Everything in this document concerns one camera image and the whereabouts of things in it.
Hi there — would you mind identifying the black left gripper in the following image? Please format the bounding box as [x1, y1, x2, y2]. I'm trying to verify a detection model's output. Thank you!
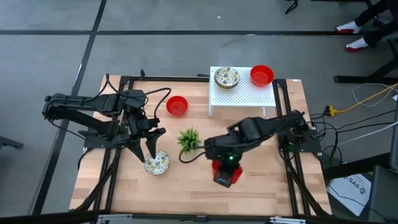
[121, 113, 167, 162]

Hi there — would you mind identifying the artificial plant in white pot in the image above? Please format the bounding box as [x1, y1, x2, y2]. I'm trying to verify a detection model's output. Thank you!
[176, 126, 201, 155]

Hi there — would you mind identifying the white perforated metal shelf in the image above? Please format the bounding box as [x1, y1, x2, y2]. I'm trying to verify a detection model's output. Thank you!
[208, 66, 277, 118]

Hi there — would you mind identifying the white paper sign SA5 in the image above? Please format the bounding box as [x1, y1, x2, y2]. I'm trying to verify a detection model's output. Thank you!
[325, 172, 373, 217]

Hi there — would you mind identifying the black crossbar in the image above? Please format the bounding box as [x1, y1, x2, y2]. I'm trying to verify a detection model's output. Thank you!
[0, 210, 398, 224]

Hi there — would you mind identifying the black floor beam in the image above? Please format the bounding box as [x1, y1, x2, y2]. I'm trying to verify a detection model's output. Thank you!
[322, 152, 391, 180]

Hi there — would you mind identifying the dark furniture foot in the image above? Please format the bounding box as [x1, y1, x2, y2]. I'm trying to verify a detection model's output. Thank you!
[0, 135, 25, 150]

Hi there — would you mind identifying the black table leg base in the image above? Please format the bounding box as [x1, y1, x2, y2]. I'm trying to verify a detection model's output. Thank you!
[333, 37, 398, 85]

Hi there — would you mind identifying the dark grey cabinet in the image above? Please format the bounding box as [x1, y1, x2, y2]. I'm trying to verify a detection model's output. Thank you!
[368, 164, 398, 224]

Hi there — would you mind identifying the person's leg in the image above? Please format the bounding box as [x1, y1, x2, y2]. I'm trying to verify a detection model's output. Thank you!
[363, 20, 398, 47]
[354, 0, 398, 27]

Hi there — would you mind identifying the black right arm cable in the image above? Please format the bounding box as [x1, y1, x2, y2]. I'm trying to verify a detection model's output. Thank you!
[178, 145, 208, 164]

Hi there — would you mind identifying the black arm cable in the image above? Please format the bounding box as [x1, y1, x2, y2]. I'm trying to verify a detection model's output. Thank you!
[178, 145, 208, 164]
[144, 87, 172, 119]

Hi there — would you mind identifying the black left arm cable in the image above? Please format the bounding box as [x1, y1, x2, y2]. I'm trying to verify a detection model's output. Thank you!
[144, 87, 172, 119]

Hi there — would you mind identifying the black aluminium table frame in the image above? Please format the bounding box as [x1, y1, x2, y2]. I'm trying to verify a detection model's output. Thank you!
[68, 68, 333, 218]

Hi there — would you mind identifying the silver metal bracket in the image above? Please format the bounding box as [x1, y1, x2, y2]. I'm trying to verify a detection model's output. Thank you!
[269, 217, 307, 224]
[96, 213, 133, 224]

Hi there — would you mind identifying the light grey floor cable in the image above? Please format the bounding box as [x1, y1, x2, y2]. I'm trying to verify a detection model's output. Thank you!
[337, 121, 398, 146]

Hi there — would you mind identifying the white cable loop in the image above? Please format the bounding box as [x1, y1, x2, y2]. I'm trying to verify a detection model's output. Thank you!
[351, 82, 398, 108]

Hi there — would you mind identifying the yellow power cable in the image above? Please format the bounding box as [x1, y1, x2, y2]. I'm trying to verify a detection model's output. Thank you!
[325, 82, 398, 117]

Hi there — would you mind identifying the grey post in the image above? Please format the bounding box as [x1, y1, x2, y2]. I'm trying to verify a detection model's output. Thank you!
[389, 102, 398, 172]

